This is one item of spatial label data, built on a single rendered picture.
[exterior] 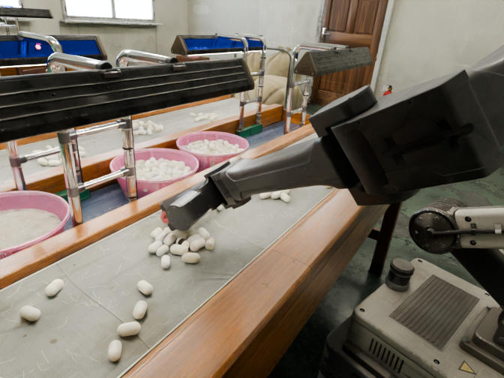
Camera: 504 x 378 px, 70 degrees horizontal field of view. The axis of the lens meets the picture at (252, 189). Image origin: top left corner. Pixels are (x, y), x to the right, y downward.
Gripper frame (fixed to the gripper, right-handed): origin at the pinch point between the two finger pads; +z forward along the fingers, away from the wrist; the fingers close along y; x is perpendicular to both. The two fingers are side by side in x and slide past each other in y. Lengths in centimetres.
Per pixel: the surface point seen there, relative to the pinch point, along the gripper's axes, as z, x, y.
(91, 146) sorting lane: 45, -35, -20
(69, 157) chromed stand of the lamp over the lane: -1.5, -19.9, 13.8
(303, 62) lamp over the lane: -23, -23, -59
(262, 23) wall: 200, -209, -497
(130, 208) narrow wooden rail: 6.3, -6.1, 2.6
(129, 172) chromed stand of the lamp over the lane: 3.8, -13.8, -0.4
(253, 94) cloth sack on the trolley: 145, -76, -287
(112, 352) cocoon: -16.3, 13.7, 30.5
